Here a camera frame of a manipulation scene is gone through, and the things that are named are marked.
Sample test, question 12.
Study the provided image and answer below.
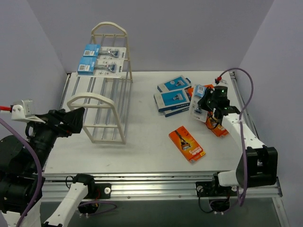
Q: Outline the aluminium rail frame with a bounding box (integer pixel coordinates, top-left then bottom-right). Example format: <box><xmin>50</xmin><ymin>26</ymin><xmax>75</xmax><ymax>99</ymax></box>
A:
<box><xmin>26</xmin><ymin>70</ymin><xmax>284</xmax><ymax>203</ymax></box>

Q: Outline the blue harry's box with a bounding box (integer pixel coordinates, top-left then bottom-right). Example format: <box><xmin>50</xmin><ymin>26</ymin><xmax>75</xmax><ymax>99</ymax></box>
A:
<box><xmin>153</xmin><ymin>88</ymin><xmax>192</xmax><ymax>113</ymax></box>
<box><xmin>157</xmin><ymin>75</ymin><xmax>191</xmax><ymax>92</ymax></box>

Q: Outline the upper blue Harry's box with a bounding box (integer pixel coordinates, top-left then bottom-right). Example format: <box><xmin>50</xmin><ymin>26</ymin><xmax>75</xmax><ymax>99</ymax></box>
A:
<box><xmin>157</xmin><ymin>75</ymin><xmax>191</xmax><ymax>92</ymax></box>

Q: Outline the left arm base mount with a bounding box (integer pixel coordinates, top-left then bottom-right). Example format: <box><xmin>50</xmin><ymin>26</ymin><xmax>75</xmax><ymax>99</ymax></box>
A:
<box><xmin>84</xmin><ymin>183</ymin><xmax>112</xmax><ymax>200</ymax></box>

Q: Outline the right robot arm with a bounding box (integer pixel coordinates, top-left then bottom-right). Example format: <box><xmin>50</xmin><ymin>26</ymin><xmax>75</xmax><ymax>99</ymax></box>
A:
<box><xmin>198</xmin><ymin>86</ymin><xmax>278</xmax><ymax>195</ymax></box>

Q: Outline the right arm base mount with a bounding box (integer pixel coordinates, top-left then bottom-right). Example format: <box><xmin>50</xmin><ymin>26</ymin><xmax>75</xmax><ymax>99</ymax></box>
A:
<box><xmin>195</xmin><ymin>181</ymin><xmax>237</xmax><ymax>197</ymax></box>

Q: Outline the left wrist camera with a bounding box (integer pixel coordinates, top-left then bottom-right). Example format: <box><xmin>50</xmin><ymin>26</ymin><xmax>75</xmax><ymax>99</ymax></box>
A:
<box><xmin>11</xmin><ymin>99</ymin><xmax>46</xmax><ymax>123</ymax></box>

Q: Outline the lower blue Harry's box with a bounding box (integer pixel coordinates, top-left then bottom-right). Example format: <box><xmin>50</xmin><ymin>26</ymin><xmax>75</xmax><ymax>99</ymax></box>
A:
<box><xmin>153</xmin><ymin>88</ymin><xmax>192</xmax><ymax>113</ymax></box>

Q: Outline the cream metal-rod shelf rack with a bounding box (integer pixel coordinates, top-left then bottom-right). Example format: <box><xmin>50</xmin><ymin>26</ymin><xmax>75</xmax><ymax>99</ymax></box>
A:
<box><xmin>66</xmin><ymin>22</ymin><xmax>133</xmax><ymax>144</ymax></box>

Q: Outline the blue Gillette razor blister pack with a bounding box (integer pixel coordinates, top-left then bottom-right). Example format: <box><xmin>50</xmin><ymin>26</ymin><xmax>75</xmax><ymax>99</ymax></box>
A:
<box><xmin>83</xmin><ymin>44</ymin><xmax>126</xmax><ymax>60</ymax></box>

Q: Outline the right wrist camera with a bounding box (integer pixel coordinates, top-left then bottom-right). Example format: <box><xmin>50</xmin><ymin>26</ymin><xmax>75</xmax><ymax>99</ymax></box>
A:
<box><xmin>214</xmin><ymin>76</ymin><xmax>228</xmax><ymax>86</ymax></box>

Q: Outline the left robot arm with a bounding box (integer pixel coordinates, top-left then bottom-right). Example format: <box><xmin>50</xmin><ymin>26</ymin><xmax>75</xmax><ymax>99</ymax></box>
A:
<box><xmin>0</xmin><ymin>105</ymin><xmax>96</xmax><ymax>227</ymax></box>

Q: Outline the orange Gillette Fusion box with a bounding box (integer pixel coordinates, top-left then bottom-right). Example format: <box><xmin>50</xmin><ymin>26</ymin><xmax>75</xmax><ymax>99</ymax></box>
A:
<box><xmin>169</xmin><ymin>126</ymin><xmax>205</xmax><ymax>163</ymax></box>

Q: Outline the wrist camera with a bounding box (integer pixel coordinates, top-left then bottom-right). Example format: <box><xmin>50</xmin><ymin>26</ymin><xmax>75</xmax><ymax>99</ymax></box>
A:
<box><xmin>11</xmin><ymin>99</ymin><xmax>46</xmax><ymax>123</ymax></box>
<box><xmin>214</xmin><ymin>76</ymin><xmax>228</xmax><ymax>86</ymax></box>

